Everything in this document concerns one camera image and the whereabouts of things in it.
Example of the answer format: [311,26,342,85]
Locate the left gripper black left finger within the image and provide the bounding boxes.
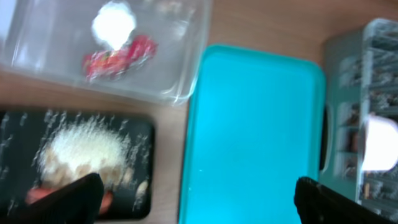
[1,173,104,224]

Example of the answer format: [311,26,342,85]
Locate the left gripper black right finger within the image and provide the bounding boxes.
[294,177,393,224]

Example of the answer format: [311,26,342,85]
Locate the orange carrot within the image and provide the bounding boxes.
[25,188,113,215]

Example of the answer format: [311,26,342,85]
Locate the pink bowl with food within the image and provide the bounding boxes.
[361,114,397,172]

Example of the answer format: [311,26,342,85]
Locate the red snack wrapper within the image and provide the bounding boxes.
[82,35,158,82]

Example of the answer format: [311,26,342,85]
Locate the white tissue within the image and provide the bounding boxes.
[91,1,137,50]

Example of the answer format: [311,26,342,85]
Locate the grey dishwasher rack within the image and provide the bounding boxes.
[319,18,397,223]

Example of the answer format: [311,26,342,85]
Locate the rice and peanuts pile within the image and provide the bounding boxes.
[35,116,150,197]

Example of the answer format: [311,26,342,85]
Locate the black tray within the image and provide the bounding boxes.
[1,110,155,221]

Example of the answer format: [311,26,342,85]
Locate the teal plastic tray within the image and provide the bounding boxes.
[179,45,326,224]

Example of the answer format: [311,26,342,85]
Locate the clear plastic bin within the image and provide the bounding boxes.
[1,0,213,105]

